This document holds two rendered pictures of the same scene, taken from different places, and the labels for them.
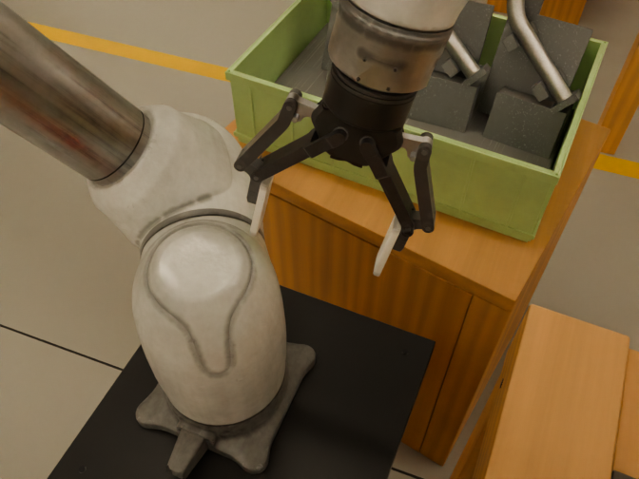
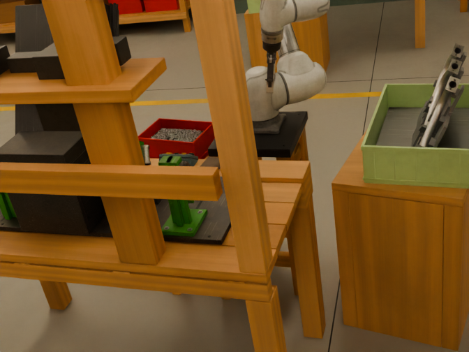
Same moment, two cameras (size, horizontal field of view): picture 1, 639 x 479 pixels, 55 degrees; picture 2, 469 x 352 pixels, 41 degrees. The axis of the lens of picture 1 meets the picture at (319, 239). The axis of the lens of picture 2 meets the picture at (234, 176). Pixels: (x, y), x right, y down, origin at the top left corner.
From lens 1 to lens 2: 2.58 m
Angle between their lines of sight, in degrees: 67
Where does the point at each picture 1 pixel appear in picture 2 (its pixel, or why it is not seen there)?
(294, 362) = (271, 128)
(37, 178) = not seen: hidden behind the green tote
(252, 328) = (249, 86)
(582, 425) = (266, 172)
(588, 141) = (447, 193)
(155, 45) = not seen: outside the picture
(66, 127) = not seen: hidden behind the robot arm
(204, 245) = (260, 69)
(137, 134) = (287, 51)
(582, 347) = (294, 170)
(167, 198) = (280, 67)
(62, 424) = (318, 205)
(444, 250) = (350, 165)
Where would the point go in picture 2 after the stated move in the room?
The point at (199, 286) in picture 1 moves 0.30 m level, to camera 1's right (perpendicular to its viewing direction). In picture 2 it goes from (250, 72) to (260, 97)
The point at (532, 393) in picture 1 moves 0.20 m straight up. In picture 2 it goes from (274, 163) to (268, 119)
